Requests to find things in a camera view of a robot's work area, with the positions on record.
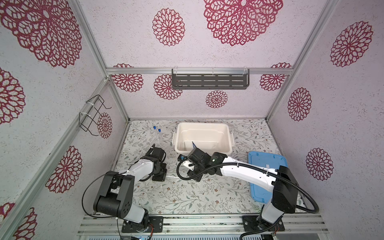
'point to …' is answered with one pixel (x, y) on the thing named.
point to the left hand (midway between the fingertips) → (167, 175)
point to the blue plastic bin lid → (267, 160)
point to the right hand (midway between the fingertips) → (189, 169)
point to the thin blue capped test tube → (159, 131)
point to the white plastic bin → (209, 137)
